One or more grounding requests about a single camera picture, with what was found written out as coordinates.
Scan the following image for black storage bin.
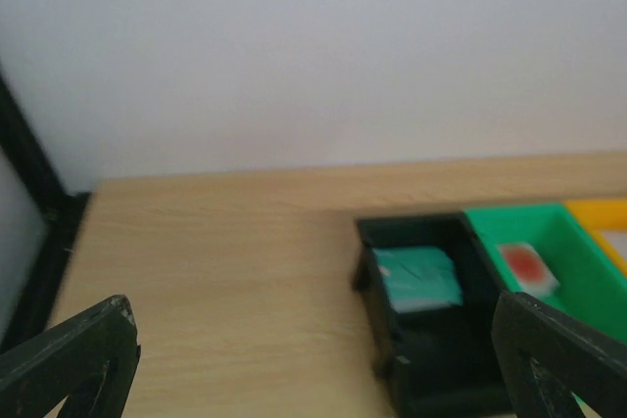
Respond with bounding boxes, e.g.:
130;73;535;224
352;212;513;417

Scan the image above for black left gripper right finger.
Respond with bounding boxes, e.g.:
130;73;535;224
491;291;626;417

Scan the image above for green storage bin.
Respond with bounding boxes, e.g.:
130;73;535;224
463;202;627;418

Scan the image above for black frame post left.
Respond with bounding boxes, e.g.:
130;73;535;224
1;81;90;352

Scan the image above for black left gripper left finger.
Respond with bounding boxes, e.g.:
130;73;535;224
1;295;141;417

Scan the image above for red white card green bin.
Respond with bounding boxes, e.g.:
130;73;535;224
498;243;560;298

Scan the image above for teal card in black bin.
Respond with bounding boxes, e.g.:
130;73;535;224
373;246;463;313

